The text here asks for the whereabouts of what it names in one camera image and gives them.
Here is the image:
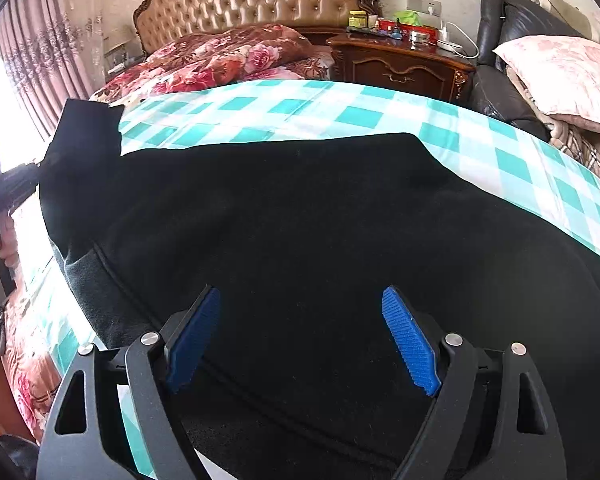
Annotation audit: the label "pink floral pillow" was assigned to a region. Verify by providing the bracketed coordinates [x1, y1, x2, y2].
[493, 35, 600, 137]

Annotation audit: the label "grey bedside item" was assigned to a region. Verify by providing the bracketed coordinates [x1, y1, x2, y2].
[104, 39, 146, 72]

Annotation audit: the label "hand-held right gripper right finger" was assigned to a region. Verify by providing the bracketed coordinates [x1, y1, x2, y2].
[381, 286, 568, 480]

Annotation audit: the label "wall socket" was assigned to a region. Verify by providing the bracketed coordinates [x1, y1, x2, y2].
[407, 0, 443, 16]

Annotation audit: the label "dark wooden nightstand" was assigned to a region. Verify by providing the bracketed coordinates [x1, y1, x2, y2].
[326, 30, 476, 107]

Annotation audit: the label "red floral bed cover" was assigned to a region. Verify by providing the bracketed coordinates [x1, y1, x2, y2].
[0, 287, 63, 433]

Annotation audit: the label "white charger cable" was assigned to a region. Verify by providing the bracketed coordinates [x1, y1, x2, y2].
[449, 24, 481, 59]

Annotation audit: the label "red floral quilt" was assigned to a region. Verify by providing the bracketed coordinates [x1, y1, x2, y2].
[89, 25, 336, 103]

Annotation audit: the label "red box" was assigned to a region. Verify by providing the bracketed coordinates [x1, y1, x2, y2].
[375, 17, 441, 43]

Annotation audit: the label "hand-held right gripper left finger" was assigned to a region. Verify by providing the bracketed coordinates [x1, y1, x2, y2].
[36, 284, 222, 480]

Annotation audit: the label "black leather sofa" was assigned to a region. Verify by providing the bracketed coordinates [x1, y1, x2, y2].
[467, 0, 600, 142]

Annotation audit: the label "pink patterned curtain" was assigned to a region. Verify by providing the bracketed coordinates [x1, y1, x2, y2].
[0, 0, 111, 142]

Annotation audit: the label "plaid blanket pile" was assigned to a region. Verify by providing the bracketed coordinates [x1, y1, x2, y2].
[502, 67, 600, 187]

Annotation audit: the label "black pants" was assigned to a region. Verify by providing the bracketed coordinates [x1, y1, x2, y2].
[39, 132, 600, 480]

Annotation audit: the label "teal checked bed sheet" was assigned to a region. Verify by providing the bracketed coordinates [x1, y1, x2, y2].
[10, 79, 600, 480]

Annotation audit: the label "wire clothes hanger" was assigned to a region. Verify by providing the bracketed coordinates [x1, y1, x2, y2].
[510, 0, 590, 31]

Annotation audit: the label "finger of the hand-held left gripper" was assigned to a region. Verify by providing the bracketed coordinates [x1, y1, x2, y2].
[0, 159, 56, 212]

